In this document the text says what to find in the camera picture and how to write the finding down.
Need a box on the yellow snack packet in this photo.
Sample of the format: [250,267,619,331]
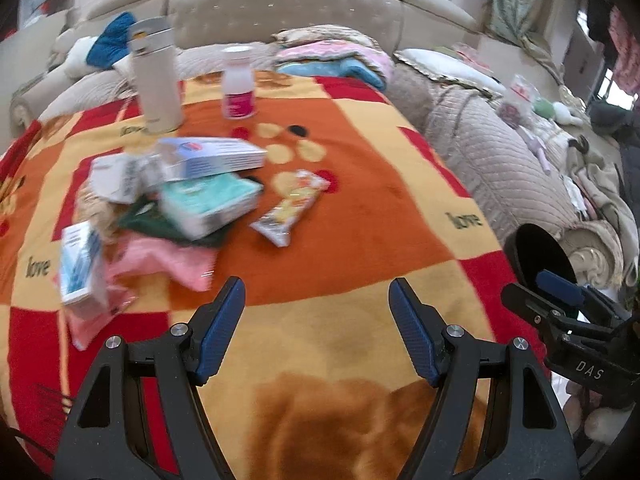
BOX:
[249,169,332,248]

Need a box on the beige tufted headboard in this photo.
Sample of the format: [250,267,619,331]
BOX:
[75,0,483,58]

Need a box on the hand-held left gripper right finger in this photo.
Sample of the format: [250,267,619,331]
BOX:
[388,277,581,480]

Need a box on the green snack packet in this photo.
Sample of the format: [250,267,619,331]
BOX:
[117,200,233,250]

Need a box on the clear plastic bag red print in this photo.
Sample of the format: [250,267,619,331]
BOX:
[500,74,541,128]

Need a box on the blue cloth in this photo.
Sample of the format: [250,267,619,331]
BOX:
[85,11,138,71]

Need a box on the person's right forearm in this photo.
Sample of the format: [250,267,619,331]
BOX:
[565,385,632,443]

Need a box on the white thermos bottle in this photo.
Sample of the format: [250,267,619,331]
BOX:
[127,16,185,135]

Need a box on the pink plastic bag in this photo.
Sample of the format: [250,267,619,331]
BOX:
[65,232,217,352]

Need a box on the beige quilted bedspread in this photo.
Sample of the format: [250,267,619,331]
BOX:
[387,65,626,276]

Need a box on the white pill bottle pink label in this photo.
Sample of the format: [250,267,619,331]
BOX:
[220,46,259,120]

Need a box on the small blue white box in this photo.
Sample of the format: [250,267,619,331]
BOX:
[59,221,108,318]

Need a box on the white pillow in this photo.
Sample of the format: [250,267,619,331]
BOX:
[395,48,507,96]

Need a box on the long blue white box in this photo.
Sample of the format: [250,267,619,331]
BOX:
[157,136,268,181]

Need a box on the pink hanging garment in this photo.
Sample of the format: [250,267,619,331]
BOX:
[607,7,640,96]

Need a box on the black round disc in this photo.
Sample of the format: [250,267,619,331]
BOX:
[504,223,577,293]

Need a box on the teal tissue packet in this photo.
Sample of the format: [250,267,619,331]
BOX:
[159,175,265,241]

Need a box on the green white plush toy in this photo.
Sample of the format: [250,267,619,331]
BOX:
[532,96,583,126]

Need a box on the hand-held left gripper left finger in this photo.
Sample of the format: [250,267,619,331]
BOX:
[52,276,247,480]

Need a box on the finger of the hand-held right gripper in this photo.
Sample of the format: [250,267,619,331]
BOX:
[536,269,626,322]
[501,282,583,335]

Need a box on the pile of folded blankets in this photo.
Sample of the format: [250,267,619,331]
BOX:
[271,26,396,92]

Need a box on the printed orange red blanket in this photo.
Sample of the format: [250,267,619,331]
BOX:
[0,75,551,480]

